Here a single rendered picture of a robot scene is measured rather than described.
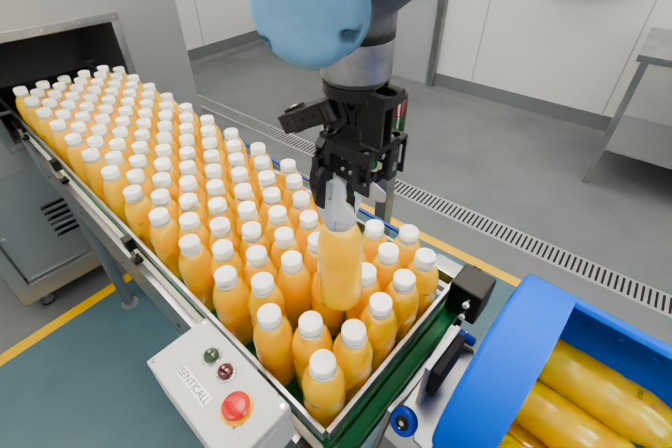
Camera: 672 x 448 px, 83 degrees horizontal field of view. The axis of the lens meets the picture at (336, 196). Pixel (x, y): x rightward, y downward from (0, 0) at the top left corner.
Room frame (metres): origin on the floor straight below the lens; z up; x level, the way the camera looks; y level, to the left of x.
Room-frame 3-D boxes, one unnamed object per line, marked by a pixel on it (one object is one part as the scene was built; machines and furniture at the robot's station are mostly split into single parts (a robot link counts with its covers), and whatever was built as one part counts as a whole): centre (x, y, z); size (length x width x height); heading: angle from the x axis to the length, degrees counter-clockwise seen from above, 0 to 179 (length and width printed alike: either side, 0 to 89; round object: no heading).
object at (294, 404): (0.77, 0.61, 0.96); 1.60 x 0.01 x 0.03; 48
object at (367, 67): (0.39, -0.02, 1.50); 0.08 x 0.08 x 0.05
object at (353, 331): (0.34, -0.03, 1.08); 0.04 x 0.04 x 0.02
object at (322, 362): (0.29, 0.02, 1.08); 0.04 x 0.04 x 0.02
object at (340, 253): (0.40, -0.01, 1.18); 0.07 x 0.07 x 0.18
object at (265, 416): (0.25, 0.17, 1.05); 0.20 x 0.10 x 0.10; 48
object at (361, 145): (0.38, -0.03, 1.42); 0.09 x 0.08 x 0.12; 48
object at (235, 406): (0.22, 0.13, 1.11); 0.04 x 0.04 x 0.01
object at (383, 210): (0.85, -0.14, 0.55); 0.04 x 0.04 x 1.10; 48
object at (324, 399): (0.29, 0.02, 0.99); 0.07 x 0.07 x 0.18
